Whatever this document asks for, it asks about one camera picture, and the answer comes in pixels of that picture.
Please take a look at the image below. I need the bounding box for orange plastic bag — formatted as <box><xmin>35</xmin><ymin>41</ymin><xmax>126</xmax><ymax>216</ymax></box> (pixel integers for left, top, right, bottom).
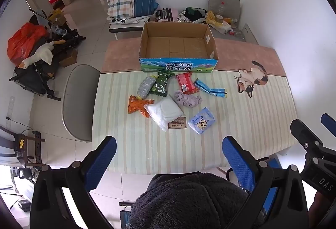
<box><xmin>7</xmin><ymin>22</ymin><xmax>50</xmax><ymax>67</ymax></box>

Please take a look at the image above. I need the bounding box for clear plastic bottle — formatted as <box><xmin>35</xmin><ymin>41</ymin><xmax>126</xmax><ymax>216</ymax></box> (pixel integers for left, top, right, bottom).
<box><xmin>215</xmin><ymin>1</ymin><xmax>226</xmax><ymax>17</ymax></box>

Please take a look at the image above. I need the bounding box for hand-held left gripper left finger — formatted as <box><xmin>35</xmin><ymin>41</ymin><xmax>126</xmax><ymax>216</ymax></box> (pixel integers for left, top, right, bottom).
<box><xmin>30</xmin><ymin>136</ymin><xmax>117</xmax><ymax>229</ymax></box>

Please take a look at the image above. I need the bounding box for blue and white packet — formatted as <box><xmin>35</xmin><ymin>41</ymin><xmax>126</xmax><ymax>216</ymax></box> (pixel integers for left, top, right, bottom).
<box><xmin>194</xmin><ymin>78</ymin><xmax>227</xmax><ymax>98</ymax></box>

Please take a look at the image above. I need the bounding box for orange snack packet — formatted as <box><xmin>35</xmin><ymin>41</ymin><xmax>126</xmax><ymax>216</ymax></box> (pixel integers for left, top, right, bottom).
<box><xmin>128</xmin><ymin>95</ymin><xmax>155</xmax><ymax>119</ymax></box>

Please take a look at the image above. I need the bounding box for black power strip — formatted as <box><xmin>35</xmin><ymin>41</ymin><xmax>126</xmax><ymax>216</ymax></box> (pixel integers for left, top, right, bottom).
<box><xmin>31</xmin><ymin>131</ymin><xmax>45</xmax><ymax>167</ymax></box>

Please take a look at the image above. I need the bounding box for brown mat label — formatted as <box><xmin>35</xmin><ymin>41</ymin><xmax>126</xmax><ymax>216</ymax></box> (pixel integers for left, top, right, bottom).
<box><xmin>168</xmin><ymin>116</ymin><xmax>187</xmax><ymax>130</ymax></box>

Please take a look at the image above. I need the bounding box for green wet wipe packet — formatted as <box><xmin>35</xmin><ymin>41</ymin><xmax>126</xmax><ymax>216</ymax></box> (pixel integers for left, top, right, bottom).
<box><xmin>149</xmin><ymin>70</ymin><xmax>176</xmax><ymax>97</ymax></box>

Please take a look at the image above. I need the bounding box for black stroller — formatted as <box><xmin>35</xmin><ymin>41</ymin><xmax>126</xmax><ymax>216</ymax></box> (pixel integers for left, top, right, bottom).
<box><xmin>9</xmin><ymin>9</ymin><xmax>87</xmax><ymax>101</ymax></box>

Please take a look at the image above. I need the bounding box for blue cat print tissue pack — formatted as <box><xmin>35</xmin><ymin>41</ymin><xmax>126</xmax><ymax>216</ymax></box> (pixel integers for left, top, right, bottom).
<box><xmin>188</xmin><ymin>107</ymin><xmax>216</xmax><ymax>135</ymax></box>

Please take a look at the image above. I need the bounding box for white leaning panel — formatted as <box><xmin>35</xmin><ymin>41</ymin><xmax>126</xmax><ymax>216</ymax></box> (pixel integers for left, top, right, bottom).
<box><xmin>241</xmin><ymin>23</ymin><xmax>259</xmax><ymax>44</ymax></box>

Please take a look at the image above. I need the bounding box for red snack packet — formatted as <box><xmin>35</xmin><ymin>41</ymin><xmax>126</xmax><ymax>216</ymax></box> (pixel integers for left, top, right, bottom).
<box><xmin>175</xmin><ymin>72</ymin><xmax>200</xmax><ymax>95</ymax></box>

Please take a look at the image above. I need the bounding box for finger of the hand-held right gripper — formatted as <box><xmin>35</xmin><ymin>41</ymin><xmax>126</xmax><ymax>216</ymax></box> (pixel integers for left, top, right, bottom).
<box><xmin>321</xmin><ymin>113</ymin><xmax>336</xmax><ymax>138</ymax></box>
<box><xmin>290</xmin><ymin>119</ymin><xmax>324</xmax><ymax>155</ymax></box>

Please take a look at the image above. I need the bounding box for white wall socket strip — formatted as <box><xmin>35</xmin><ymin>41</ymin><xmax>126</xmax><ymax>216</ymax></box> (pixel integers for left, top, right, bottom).
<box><xmin>7</xmin><ymin>96</ymin><xmax>16</xmax><ymax>119</ymax></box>

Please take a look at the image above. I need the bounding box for yellow plastic bag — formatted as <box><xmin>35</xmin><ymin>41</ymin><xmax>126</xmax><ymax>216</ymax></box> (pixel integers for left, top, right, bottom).
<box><xmin>205</xmin><ymin>11</ymin><xmax>223</xmax><ymax>27</ymax></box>

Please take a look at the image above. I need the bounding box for silver scrubber packet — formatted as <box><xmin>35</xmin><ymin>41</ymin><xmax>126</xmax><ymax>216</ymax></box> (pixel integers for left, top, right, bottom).
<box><xmin>136</xmin><ymin>75</ymin><xmax>157</xmax><ymax>100</ymax></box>

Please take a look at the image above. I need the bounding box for folding bed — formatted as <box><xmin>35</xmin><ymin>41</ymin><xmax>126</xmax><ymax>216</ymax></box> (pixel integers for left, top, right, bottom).
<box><xmin>108</xmin><ymin>15</ymin><xmax>151</xmax><ymax>41</ymax></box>

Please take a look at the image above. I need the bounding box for cardboard box with blue print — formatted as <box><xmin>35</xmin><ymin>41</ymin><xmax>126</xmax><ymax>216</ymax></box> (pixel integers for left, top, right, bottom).
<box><xmin>138</xmin><ymin>21</ymin><xmax>219</xmax><ymax>73</ymax></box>

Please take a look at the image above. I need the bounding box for pink suitcase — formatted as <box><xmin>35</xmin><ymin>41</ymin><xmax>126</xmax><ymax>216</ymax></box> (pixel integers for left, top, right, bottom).
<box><xmin>155</xmin><ymin>7</ymin><xmax>179</xmax><ymax>22</ymax></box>

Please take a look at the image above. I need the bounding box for small brown cardboard box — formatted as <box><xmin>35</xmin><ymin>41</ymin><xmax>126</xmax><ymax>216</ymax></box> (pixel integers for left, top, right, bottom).
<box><xmin>59</xmin><ymin>48</ymin><xmax>78</xmax><ymax>68</ymax></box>

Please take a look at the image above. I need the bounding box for person's dark fleece clothing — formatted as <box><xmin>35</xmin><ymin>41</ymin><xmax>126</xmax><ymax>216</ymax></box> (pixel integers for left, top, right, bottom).
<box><xmin>129</xmin><ymin>173</ymin><xmax>265</xmax><ymax>229</ymax></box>

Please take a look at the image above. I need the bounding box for purple cloth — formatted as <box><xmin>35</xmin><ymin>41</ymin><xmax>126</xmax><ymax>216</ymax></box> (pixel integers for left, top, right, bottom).
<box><xmin>174</xmin><ymin>90</ymin><xmax>202</xmax><ymax>108</ymax></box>

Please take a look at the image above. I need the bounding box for yellow paper bag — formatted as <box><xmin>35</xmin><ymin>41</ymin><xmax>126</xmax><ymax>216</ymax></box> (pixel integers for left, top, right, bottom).
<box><xmin>49</xmin><ymin>8</ymin><xmax>67</xmax><ymax>26</ymax></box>

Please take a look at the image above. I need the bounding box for white tissue box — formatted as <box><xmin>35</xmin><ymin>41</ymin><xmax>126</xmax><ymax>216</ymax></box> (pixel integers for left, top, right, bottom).
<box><xmin>210</xmin><ymin>21</ymin><xmax>231</xmax><ymax>34</ymax></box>

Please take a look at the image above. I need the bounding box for white soft packet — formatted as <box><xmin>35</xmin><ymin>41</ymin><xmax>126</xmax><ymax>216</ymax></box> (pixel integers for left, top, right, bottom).
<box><xmin>144</xmin><ymin>95</ymin><xmax>184</xmax><ymax>127</ymax></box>

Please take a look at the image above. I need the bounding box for patterned bag with clothes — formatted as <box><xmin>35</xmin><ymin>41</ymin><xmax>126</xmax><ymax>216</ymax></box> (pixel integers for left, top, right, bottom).
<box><xmin>177</xmin><ymin>7</ymin><xmax>209</xmax><ymax>23</ymax></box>

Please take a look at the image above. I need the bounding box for white goose plush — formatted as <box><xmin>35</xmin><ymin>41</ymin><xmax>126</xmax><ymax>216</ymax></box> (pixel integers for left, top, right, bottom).
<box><xmin>18</xmin><ymin>40</ymin><xmax>66</xmax><ymax>69</ymax></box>

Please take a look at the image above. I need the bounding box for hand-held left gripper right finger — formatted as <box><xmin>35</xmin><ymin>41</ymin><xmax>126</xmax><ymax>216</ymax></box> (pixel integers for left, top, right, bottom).
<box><xmin>222</xmin><ymin>136</ymin><xmax>309</xmax><ymax>229</ymax></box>

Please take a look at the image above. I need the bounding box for striped table mat with cat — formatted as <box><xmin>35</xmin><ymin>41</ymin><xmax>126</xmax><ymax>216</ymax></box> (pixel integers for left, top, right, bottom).
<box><xmin>92</xmin><ymin>39</ymin><xmax>298</xmax><ymax>174</ymax></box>

